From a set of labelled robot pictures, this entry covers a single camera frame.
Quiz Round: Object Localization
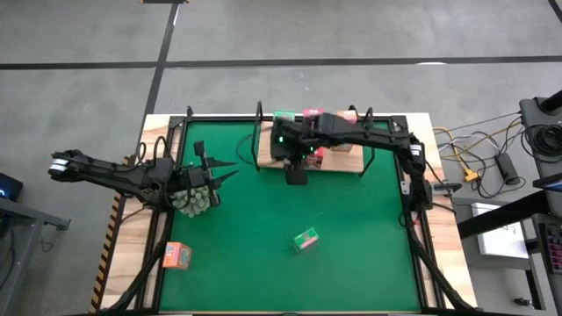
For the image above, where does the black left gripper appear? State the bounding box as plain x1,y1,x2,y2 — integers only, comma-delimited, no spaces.
175,140,241,208

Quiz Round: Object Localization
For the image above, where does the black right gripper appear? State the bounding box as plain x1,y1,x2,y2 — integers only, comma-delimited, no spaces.
270,120,313,186

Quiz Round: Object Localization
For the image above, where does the wooden tray with black handles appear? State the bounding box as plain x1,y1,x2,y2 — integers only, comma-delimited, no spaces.
250,101,377,177

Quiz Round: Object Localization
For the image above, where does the green succulent in patterned pot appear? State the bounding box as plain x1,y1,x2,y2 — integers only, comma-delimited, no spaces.
169,183,213,219

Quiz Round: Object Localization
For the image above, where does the green table mat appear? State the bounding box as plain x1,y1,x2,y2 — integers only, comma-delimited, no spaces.
158,120,422,313

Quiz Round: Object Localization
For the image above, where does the yellow black hazard tape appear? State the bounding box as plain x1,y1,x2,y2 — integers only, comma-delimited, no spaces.
90,177,126,313

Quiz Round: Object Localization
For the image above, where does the grey metal desk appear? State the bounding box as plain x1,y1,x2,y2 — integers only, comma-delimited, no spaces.
0,197,71,316

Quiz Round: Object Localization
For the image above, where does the black device with blue light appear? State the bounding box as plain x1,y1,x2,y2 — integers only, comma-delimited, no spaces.
0,172,24,203

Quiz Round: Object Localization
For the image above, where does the black power strip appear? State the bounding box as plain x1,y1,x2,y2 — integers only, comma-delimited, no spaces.
494,152,522,186

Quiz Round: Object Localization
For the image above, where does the white board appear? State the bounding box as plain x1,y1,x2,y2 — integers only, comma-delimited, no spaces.
472,202,530,260

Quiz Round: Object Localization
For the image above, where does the grey equipment stand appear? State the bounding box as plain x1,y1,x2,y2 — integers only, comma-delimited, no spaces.
519,90,562,176

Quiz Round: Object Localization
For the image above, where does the black desk beam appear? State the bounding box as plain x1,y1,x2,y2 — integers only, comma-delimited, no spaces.
456,190,562,241

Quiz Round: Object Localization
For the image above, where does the black flat screen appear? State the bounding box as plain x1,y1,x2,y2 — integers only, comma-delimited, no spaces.
532,172,562,193

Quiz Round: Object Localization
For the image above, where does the backlit keyboard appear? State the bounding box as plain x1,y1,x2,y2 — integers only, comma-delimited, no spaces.
537,221,562,276

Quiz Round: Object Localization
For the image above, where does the black metal table frame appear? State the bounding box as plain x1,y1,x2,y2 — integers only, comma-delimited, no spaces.
98,104,479,316

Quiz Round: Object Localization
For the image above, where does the orange cable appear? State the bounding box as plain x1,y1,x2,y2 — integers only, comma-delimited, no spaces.
432,120,523,175

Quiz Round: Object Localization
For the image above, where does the thin dark cable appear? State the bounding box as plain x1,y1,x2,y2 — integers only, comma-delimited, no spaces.
432,111,522,132

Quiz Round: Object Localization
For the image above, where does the coiled black cable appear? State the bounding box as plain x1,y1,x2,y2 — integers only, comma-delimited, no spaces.
522,124,562,159

